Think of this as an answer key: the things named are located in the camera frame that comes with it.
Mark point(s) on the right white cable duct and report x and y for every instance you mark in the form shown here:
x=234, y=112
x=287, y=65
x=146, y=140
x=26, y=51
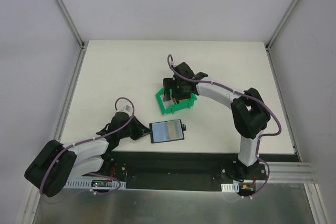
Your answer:
x=230, y=188

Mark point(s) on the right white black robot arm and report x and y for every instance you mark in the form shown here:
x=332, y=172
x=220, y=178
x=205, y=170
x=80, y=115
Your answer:
x=249, y=115

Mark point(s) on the black leather card holder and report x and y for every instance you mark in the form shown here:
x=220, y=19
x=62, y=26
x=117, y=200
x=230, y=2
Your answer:
x=159, y=134

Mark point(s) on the aluminium frame rail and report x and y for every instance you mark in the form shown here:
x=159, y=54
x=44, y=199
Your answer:
x=292, y=172

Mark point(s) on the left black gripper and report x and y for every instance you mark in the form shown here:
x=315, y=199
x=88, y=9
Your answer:
x=135, y=130

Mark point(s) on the white cable duct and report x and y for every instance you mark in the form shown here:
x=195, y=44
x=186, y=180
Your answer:
x=230, y=188
x=85, y=183

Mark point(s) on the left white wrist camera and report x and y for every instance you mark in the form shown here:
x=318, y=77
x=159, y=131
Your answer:
x=126, y=109

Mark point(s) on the left white cable duct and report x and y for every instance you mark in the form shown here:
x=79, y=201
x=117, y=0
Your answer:
x=85, y=183

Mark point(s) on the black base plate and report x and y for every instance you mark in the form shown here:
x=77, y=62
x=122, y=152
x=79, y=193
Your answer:
x=178, y=171

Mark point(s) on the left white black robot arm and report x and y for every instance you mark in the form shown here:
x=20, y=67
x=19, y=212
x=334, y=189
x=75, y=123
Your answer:
x=56, y=163

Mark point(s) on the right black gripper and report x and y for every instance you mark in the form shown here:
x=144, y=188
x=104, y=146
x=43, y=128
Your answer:
x=174, y=87

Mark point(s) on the green plastic bin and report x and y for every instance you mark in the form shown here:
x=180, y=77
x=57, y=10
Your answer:
x=168, y=107

